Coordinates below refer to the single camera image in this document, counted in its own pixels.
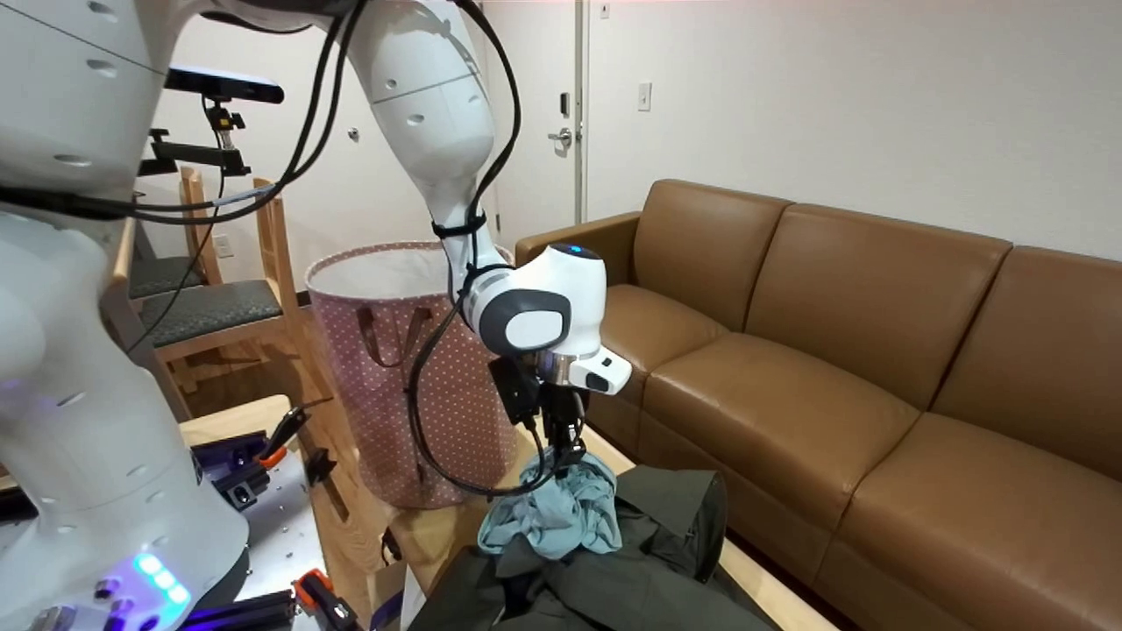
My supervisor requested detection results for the black camera on tripod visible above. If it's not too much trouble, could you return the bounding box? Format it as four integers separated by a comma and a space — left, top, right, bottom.
161, 63, 289, 113

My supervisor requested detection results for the thin black hanging cable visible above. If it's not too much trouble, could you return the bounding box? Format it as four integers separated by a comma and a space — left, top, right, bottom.
123, 188, 227, 353

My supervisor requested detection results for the light blue shirt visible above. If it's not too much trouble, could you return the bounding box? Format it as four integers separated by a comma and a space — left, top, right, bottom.
473, 448, 624, 561

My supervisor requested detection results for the dark grey garment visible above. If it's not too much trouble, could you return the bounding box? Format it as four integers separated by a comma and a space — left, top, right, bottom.
408, 462, 782, 631

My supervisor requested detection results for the black table clamp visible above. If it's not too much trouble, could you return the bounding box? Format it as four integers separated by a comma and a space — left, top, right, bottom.
299, 446, 355, 527

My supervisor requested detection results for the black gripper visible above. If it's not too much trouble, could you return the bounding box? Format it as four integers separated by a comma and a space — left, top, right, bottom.
489, 353, 588, 476

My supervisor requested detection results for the black horizontal tripod bar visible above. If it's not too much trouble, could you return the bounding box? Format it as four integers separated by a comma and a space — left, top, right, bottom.
137, 126, 257, 183

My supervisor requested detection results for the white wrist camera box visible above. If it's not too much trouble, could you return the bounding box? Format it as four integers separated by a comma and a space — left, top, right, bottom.
558, 348, 636, 400

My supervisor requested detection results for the black purple-lit electronics box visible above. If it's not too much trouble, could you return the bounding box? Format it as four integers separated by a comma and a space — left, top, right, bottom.
188, 428, 289, 516

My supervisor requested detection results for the white door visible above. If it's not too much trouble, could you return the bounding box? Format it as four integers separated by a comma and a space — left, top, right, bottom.
476, 0, 588, 250

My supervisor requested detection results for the pink patterned laundry bag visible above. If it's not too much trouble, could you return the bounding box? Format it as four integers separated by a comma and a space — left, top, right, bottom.
306, 237, 524, 516

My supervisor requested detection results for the brown leather sofa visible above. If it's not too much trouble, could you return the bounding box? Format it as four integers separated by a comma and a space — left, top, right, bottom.
513, 176, 1122, 631

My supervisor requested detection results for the black orange bar clamp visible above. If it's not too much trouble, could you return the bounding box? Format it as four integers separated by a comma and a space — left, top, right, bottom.
254, 396, 340, 472
289, 564, 369, 631

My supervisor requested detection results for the wooden chair grey cushion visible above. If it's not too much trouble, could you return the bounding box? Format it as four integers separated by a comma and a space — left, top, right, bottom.
126, 171, 310, 396
109, 168, 227, 300

